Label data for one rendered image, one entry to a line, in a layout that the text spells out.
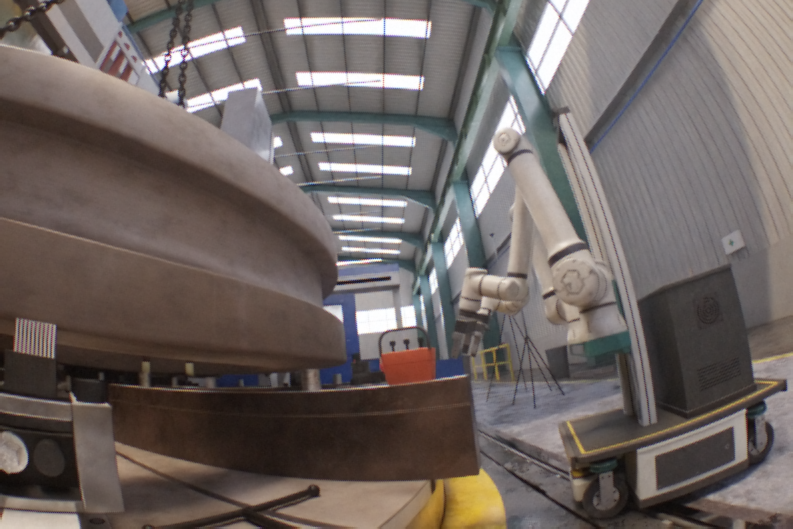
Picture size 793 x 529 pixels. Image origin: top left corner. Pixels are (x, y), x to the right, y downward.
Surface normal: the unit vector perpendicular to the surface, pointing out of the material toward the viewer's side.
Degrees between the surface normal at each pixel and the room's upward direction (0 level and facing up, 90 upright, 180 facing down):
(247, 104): 90
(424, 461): 90
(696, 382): 90
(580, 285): 101
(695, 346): 90
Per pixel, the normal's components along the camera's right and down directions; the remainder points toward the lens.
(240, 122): 0.04, -0.38
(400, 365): -0.22, -0.23
